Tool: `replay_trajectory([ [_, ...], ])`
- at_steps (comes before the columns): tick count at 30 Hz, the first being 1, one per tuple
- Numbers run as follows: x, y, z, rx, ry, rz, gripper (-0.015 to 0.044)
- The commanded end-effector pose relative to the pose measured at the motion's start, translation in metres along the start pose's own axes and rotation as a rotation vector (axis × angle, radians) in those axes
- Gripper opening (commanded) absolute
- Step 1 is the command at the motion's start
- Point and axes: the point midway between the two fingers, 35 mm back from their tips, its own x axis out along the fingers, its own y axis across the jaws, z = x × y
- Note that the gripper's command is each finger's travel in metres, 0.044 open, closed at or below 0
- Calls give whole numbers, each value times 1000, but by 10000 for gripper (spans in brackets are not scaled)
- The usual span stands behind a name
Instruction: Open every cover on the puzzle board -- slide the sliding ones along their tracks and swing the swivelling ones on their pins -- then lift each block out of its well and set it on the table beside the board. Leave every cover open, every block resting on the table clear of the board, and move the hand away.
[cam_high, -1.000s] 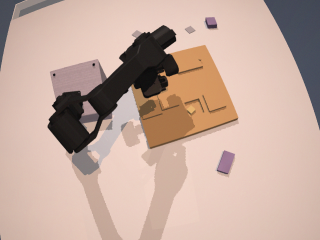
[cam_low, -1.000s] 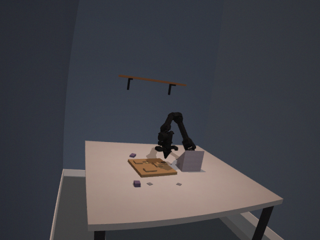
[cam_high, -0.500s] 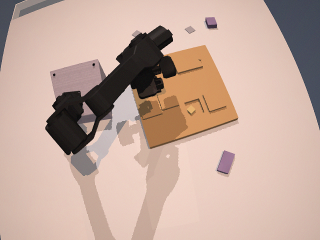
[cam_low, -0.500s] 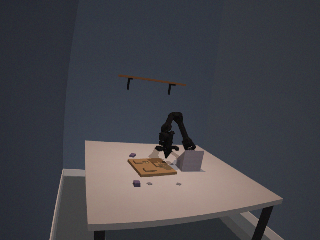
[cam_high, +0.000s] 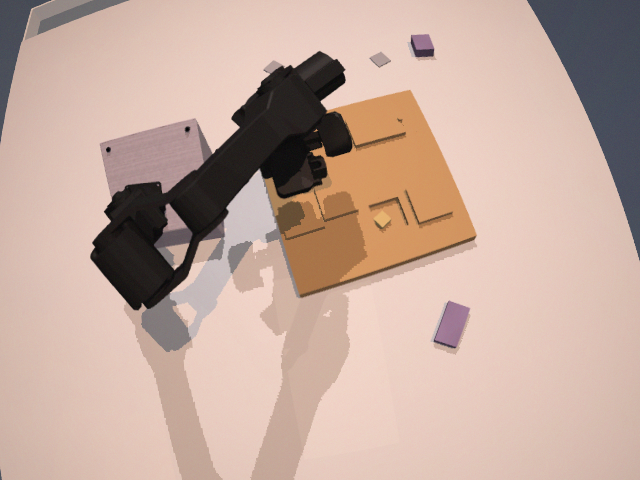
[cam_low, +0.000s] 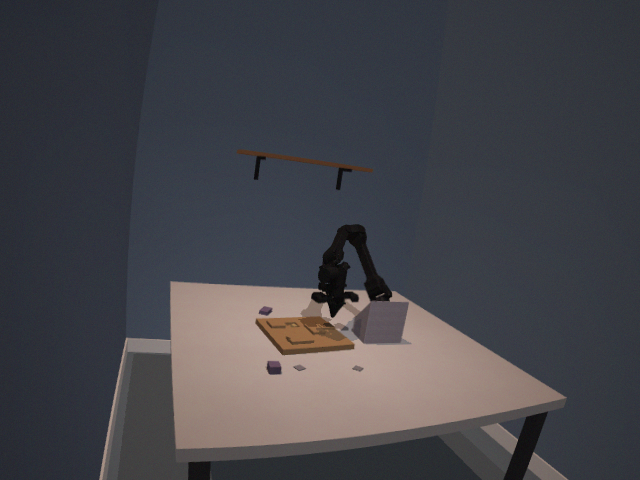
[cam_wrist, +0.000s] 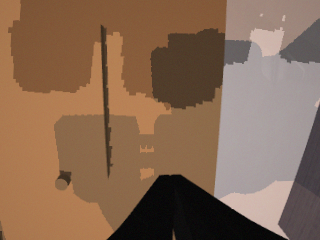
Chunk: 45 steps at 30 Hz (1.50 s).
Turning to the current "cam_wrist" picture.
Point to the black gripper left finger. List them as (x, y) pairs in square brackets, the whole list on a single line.
[(152, 219)]

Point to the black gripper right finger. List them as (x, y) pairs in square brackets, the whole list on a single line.
[(197, 215)]

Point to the orange square puzzle board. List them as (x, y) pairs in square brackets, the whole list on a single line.
[(97, 99)]

